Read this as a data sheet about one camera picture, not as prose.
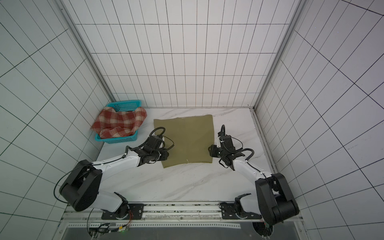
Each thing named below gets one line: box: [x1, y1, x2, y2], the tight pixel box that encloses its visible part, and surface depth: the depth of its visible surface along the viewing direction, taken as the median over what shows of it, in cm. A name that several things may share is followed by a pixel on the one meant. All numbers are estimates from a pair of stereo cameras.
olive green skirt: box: [153, 114, 215, 169], surface depth 106 cm
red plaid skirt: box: [90, 106, 147, 139], surface depth 102 cm
